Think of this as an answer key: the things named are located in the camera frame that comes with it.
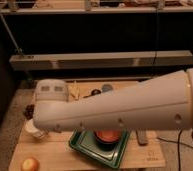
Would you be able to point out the white paper cup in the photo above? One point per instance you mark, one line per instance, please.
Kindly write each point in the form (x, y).
(32, 130)

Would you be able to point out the metal leaning rod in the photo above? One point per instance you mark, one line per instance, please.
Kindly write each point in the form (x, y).
(9, 41)

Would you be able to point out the dark round small object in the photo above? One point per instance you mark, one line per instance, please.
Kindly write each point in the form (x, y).
(95, 92)

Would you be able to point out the orange bowl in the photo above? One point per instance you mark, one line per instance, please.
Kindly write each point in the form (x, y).
(107, 137)

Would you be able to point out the yellow banana toy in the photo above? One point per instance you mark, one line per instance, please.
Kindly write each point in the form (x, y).
(74, 90)

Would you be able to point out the green square tray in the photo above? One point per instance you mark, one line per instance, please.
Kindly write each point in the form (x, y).
(108, 154)

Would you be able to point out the dark red grape bunch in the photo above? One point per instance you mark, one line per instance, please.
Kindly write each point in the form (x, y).
(28, 112)

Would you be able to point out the wooden bench beam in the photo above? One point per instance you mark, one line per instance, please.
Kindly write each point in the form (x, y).
(101, 60)

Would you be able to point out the blue plastic cup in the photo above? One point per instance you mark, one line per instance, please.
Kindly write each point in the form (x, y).
(107, 87)

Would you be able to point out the grey rectangular block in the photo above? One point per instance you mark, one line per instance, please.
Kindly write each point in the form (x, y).
(142, 137)

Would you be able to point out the orange apple fruit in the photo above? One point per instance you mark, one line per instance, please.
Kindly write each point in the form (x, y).
(30, 164)

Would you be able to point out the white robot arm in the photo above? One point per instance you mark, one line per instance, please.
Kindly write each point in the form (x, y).
(162, 103)

